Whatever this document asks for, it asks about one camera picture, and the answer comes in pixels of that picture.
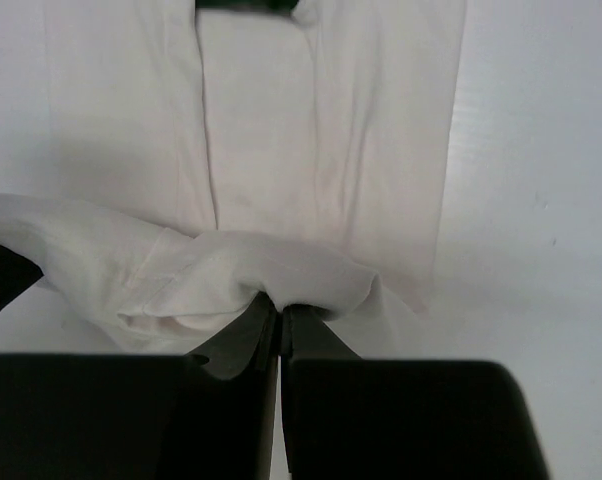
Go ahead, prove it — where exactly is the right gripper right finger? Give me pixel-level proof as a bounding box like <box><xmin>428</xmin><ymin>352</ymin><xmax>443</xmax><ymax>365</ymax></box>
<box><xmin>280</xmin><ymin>305</ymin><xmax>360</xmax><ymax>360</ymax></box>

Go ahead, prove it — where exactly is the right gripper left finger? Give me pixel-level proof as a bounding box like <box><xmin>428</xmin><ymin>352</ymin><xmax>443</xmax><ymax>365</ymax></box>
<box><xmin>186</xmin><ymin>293</ymin><xmax>278</xmax><ymax>381</ymax></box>

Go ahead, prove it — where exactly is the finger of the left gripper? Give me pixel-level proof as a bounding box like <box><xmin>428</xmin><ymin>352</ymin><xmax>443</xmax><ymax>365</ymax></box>
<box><xmin>0</xmin><ymin>245</ymin><xmax>43</xmax><ymax>312</ymax></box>

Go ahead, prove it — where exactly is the white green-sleeved t-shirt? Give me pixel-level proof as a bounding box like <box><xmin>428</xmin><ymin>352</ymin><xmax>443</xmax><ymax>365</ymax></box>
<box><xmin>0</xmin><ymin>1</ymin><xmax>466</xmax><ymax>357</ymax></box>

